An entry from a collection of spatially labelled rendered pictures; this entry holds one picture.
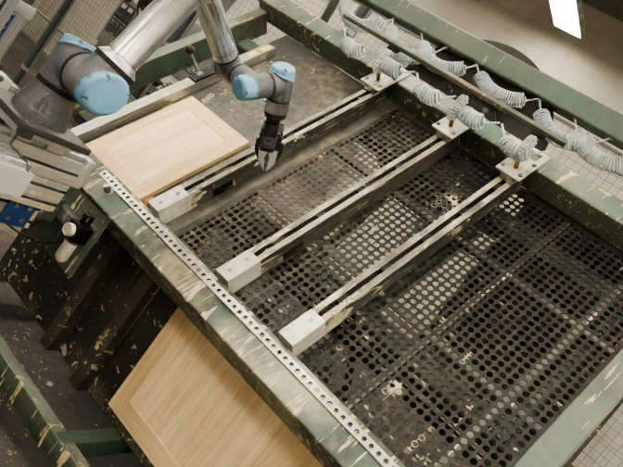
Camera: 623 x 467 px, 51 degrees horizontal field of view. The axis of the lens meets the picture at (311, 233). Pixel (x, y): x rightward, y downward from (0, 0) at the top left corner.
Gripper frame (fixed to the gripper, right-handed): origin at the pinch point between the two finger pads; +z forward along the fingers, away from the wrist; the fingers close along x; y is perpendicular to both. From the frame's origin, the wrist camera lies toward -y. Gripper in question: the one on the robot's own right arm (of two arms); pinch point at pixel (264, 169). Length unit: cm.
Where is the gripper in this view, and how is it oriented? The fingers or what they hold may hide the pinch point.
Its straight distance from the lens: 215.9
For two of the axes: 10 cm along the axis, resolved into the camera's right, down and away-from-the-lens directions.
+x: -9.8, -2.1, -0.5
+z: -2.0, 7.9, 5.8
